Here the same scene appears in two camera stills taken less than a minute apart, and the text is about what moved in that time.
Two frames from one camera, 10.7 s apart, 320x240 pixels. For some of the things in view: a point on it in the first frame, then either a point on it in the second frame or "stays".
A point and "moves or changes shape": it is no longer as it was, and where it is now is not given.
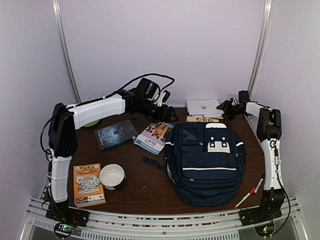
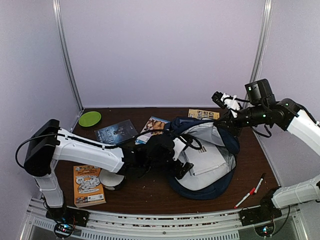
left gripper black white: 162,116 -> 183,170
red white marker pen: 251,193 stays
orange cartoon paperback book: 88,190 stays
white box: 210,108 -> 207,157
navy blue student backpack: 205,162 moves or changes shape
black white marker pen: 258,185 stays
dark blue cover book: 114,134 stays
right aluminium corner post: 261,49 stays
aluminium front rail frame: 182,225 stays
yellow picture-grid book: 197,119 -> 201,114
